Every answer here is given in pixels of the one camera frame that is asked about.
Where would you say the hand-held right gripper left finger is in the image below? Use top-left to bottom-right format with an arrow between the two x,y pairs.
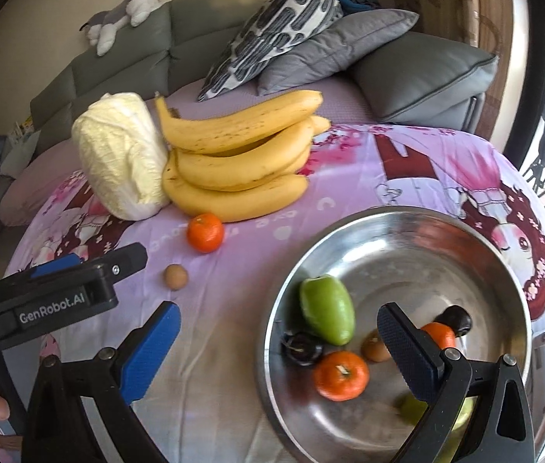
22,300 -> 181,463

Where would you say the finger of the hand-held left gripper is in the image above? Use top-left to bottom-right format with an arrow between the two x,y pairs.
83,243 -> 149,283
30,253 -> 85,280

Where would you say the printed cartoon blanket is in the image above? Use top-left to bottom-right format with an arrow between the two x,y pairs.
2,123 -> 545,463

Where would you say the pale small cushion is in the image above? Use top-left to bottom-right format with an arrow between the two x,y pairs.
0,128 -> 42,177

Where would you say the green mango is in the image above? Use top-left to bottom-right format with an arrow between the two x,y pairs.
300,275 -> 355,346

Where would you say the brown longan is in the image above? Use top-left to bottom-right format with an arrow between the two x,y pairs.
361,329 -> 391,363
164,264 -> 189,291

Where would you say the black and white patterned pillow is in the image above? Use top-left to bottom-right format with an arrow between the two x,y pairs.
198,0 -> 345,102

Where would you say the dark red cherry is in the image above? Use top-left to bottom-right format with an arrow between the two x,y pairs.
434,305 -> 473,338
281,330 -> 325,368

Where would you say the dark grey leather cushion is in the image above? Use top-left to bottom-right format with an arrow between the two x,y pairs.
347,31 -> 500,128

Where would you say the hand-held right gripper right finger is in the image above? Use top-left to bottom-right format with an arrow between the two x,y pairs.
377,302 -> 536,463

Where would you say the grey fabric pillow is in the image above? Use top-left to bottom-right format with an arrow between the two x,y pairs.
257,8 -> 420,96

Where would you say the yellow banana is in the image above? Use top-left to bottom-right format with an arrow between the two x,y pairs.
174,118 -> 314,191
215,116 -> 332,157
161,149 -> 310,223
155,90 -> 324,156

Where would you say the grey sofa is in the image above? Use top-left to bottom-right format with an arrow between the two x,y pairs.
29,4 -> 235,155

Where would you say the grey and white plush toy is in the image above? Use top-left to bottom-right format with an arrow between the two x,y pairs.
80,0 -> 164,57

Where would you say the napa cabbage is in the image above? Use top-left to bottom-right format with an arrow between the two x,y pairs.
71,93 -> 171,221

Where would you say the stainless steel basin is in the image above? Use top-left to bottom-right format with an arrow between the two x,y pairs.
256,206 -> 534,463

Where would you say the orange tangerine with stem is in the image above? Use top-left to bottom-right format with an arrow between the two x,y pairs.
313,350 -> 370,402

